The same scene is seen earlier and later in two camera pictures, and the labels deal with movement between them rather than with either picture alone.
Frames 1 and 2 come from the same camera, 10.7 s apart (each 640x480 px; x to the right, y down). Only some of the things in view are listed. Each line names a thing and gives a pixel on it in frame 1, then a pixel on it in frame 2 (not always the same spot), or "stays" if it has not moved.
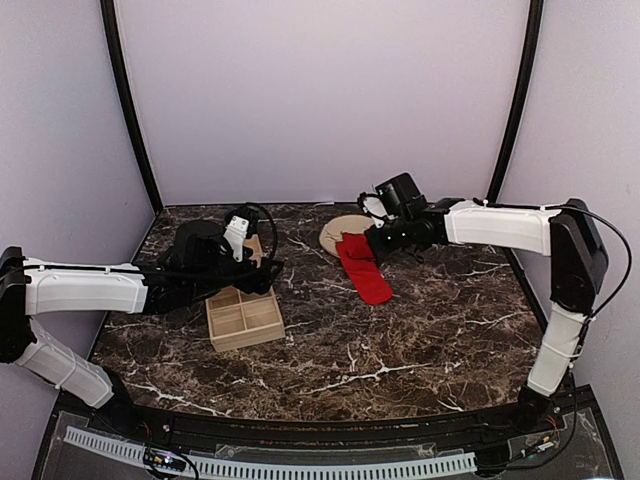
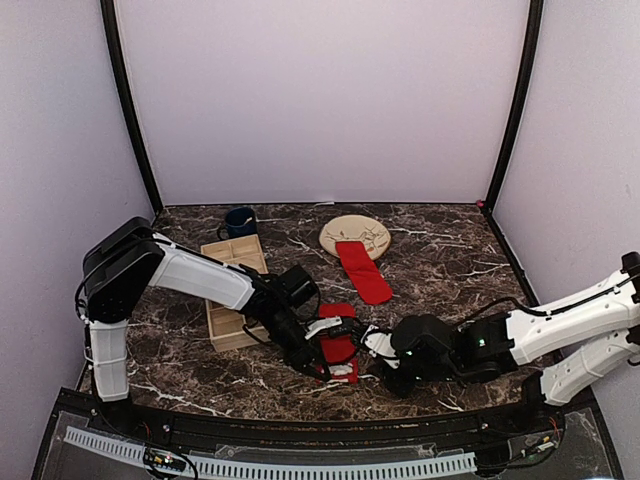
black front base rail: x=326 y=433 stays
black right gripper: x=378 y=245 -> x=401 y=388
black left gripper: x=263 y=280 -> x=306 y=352
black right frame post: x=532 y=47 stays
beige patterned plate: x=333 y=228 stays
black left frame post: x=122 y=71 stays
